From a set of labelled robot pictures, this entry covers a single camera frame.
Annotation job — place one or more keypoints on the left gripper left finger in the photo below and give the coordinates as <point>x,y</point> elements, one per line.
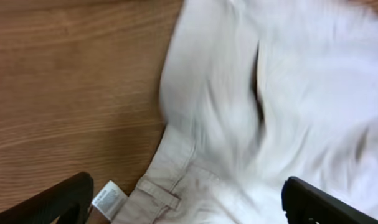
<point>65,202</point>

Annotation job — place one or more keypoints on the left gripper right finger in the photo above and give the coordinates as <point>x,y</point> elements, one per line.
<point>306,204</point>

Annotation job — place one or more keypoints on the beige khaki shorts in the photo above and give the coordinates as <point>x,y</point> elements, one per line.
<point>254,92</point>

